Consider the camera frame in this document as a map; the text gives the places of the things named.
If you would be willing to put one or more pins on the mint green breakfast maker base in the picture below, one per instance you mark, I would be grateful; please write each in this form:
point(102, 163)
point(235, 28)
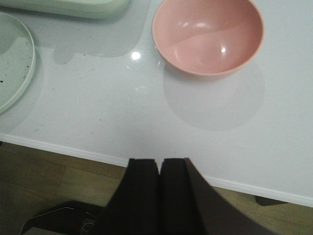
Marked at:
point(93, 9)

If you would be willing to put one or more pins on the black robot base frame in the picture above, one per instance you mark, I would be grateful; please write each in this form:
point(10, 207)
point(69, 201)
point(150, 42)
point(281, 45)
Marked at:
point(68, 218)

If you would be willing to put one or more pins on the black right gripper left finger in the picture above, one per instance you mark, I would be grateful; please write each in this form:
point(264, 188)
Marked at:
point(133, 209)

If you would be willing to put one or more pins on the mint green round plate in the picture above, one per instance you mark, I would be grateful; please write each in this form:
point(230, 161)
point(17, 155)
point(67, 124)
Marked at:
point(17, 60)

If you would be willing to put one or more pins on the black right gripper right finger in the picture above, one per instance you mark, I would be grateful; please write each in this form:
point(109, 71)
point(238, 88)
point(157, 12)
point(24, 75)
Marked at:
point(190, 206)

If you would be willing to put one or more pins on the pink plastic bowl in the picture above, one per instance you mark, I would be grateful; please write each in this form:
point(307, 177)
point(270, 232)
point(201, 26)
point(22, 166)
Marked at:
point(207, 38)

